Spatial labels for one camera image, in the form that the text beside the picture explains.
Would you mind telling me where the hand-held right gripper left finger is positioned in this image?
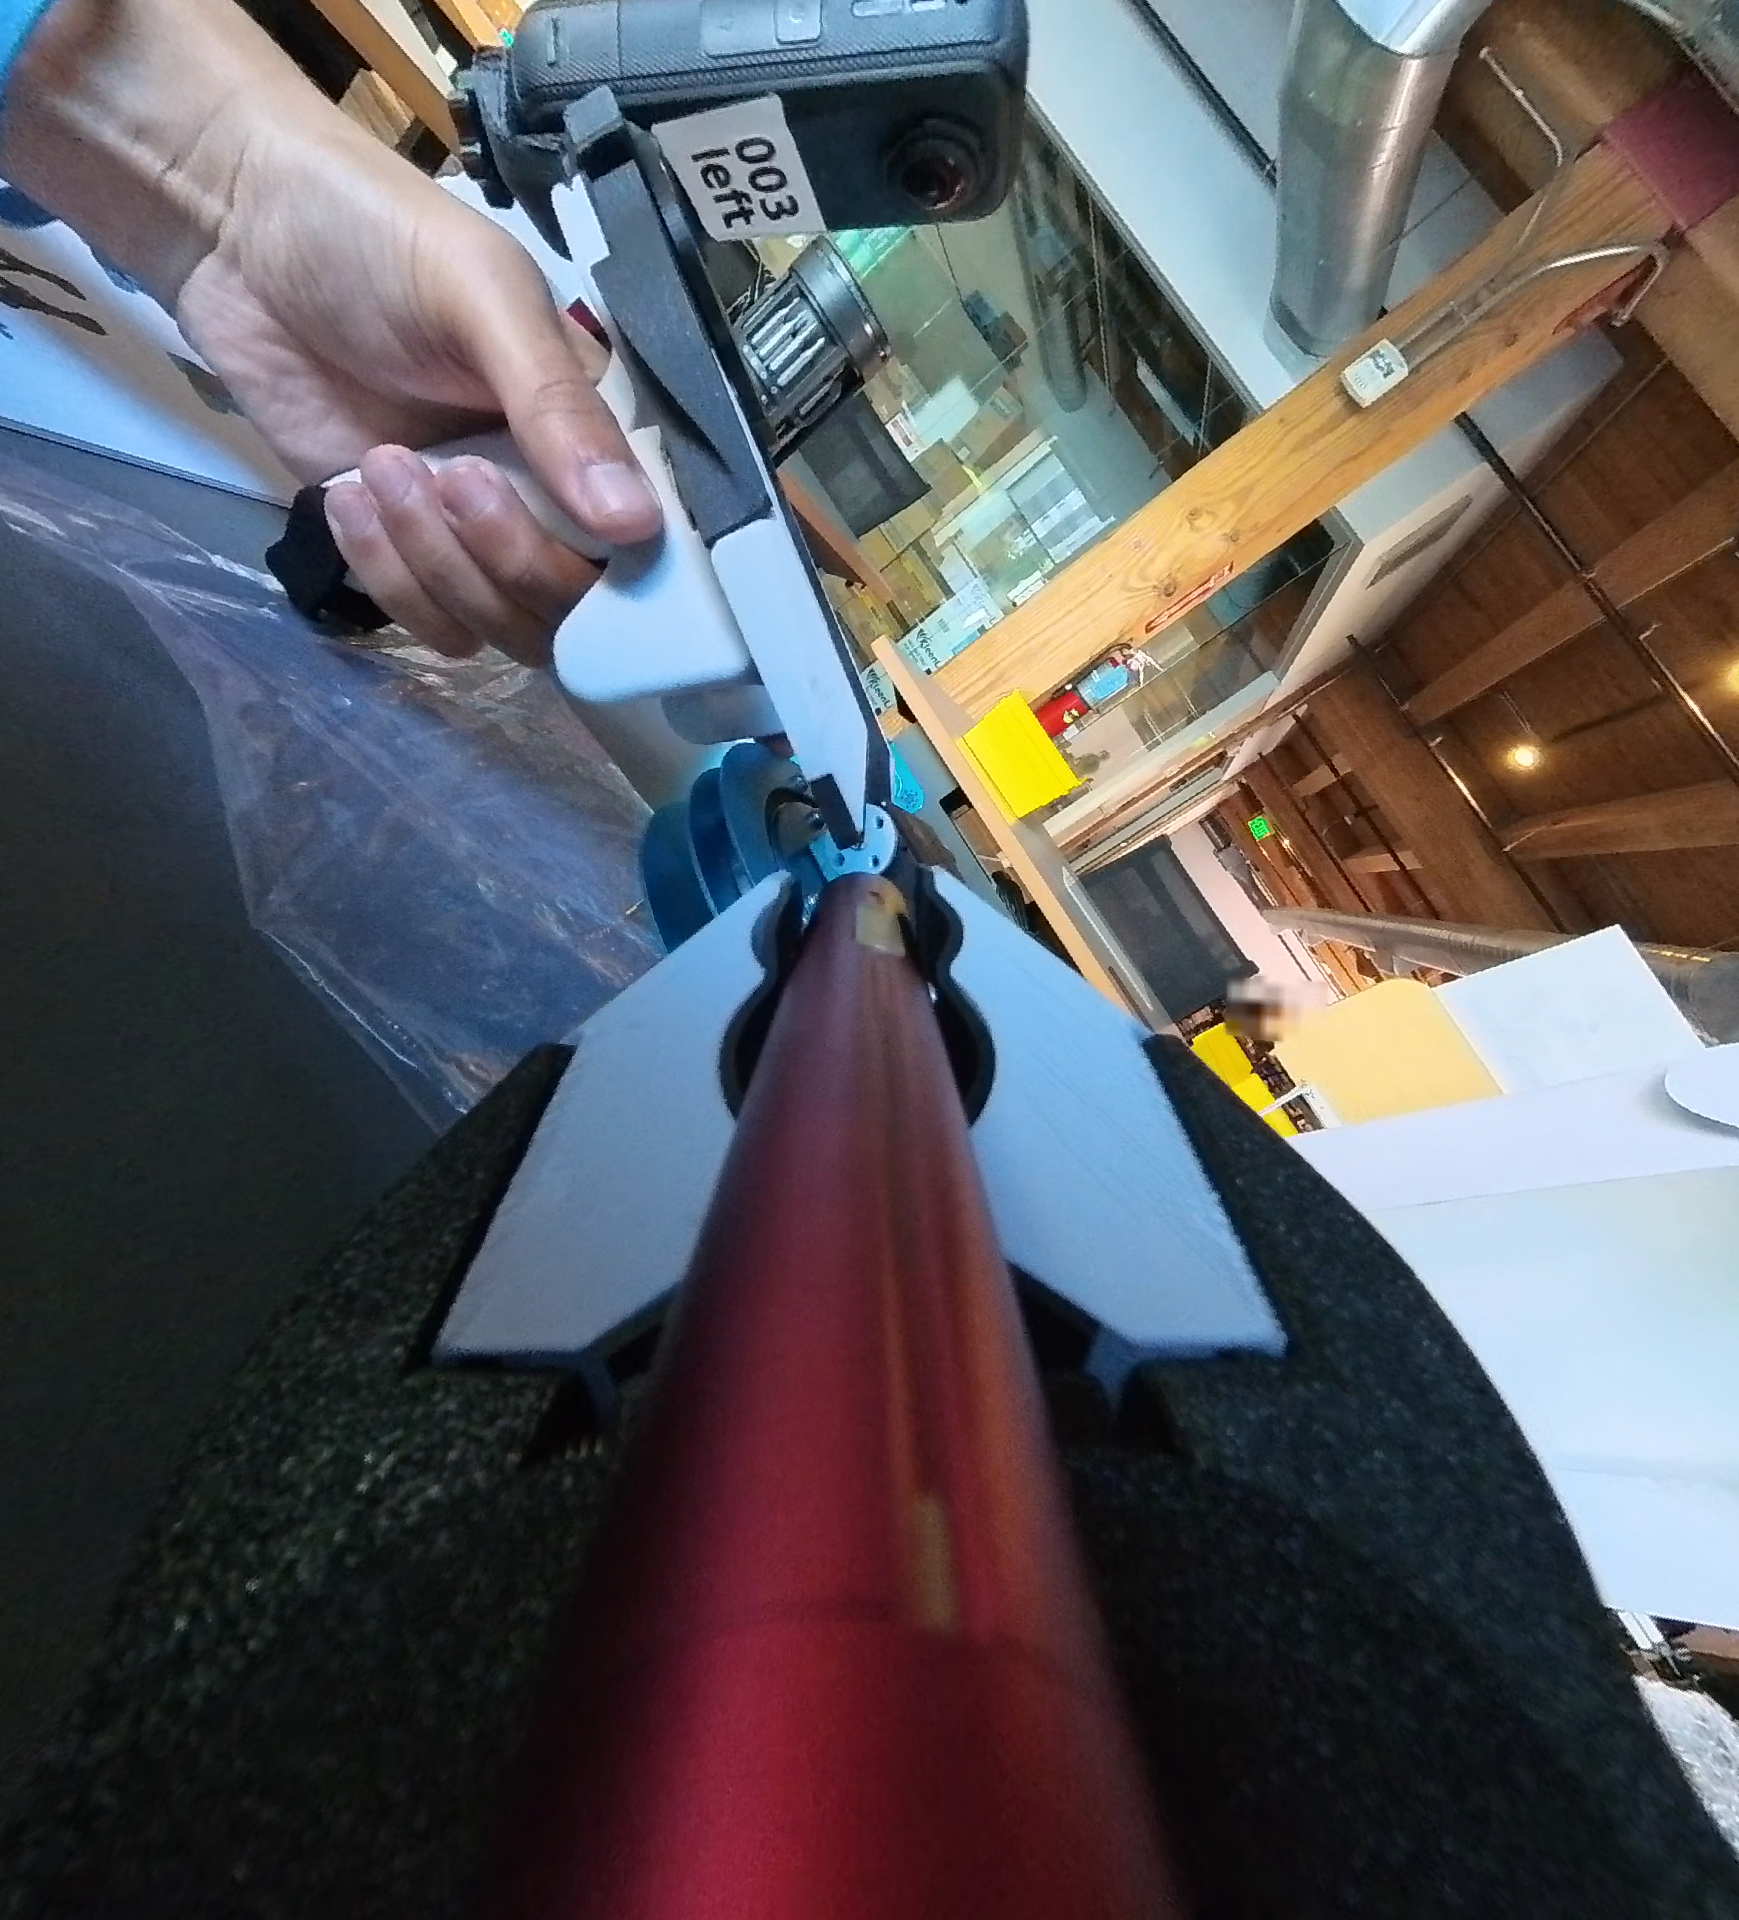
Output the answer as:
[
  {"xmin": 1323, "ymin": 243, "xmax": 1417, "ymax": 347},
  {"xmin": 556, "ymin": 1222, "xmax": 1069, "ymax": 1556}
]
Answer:
[{"xmin": 432, "ymin": 873, "xmax": 811, "ymax": 1415}]

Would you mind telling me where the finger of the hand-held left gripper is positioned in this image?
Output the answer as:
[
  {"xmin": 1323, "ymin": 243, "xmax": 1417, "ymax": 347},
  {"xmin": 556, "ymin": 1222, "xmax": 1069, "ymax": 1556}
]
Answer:
[{"xmin": 715, "ymin": 513, "xmax": 903, "ymax": 846}]

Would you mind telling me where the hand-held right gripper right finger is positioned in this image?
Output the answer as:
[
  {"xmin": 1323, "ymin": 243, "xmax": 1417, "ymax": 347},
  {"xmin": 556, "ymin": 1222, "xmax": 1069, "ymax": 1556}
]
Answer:
[{"xmin": 911, "ymin": 864, "xmax": 1287, "ymax": 1392}]

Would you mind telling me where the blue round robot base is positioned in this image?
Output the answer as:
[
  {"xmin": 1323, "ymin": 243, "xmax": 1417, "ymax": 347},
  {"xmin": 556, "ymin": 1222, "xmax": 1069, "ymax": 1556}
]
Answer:
[{"xmin": 635, "ymin": 734, "xmax": 817, "ymax": 962}]

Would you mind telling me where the red electric screwdriver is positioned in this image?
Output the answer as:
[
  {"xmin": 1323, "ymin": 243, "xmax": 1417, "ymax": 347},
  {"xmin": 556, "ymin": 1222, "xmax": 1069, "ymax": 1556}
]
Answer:
[{"xmin": 502, "ymin": 873, "xmax": 1185, "ymax": 1920}]

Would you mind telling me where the dark grey desk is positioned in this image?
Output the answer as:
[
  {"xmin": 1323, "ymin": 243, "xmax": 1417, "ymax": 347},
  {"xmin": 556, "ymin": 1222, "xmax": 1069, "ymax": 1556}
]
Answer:
[{"xmin": 0, "ymin": 391, "xmax": 661, "ymax": 1920}]

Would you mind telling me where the person's left hand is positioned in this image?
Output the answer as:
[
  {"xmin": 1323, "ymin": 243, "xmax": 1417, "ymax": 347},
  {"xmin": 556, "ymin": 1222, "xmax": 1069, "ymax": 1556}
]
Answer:
[{"xmin": 0, "ymin": 0, "xmax": 667, "ymax": 666}]

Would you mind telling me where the black perforated cylinder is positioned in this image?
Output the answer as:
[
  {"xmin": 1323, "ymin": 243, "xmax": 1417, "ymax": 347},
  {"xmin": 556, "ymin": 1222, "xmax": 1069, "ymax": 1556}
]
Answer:
[{"xmin": 725, "ymin": 239, "xmax": 889, "ymax": 439}]

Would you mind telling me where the yellow bin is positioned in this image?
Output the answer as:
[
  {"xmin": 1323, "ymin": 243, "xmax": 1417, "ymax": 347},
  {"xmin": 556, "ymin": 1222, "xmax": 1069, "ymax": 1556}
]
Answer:
[{"xmin": 959, "ymin": 689, "xmax": 1081, "ymax": 819}]

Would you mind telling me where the clear plastic bag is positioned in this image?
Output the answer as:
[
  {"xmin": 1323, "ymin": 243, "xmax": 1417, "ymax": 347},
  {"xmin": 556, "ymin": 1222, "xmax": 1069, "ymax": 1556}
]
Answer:
[{"xmin": 0, "ymin": 441, "xmax": 691, "ymax": 1128}]

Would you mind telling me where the orange and white cardboard box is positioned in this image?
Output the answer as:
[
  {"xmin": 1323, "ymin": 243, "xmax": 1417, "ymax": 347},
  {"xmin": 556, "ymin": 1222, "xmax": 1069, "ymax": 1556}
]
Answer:
[{"xmin": 1281, "ymin": 921, "xmax": 1739, "ymax": 1651}]

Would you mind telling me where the wooden post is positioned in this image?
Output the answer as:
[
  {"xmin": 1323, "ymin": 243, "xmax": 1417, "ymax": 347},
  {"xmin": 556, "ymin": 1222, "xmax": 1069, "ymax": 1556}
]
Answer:
[{"xmin": 869, "ymin": 141, "xmax": 1681, "ymax": 721}]

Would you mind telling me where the silver air duct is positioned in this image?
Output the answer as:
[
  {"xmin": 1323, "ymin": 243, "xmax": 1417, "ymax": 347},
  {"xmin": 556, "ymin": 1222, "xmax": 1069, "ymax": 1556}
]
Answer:
[{"xmin": 1265, "ymin": 0, "xmax": 1739, "ymax": 362}]

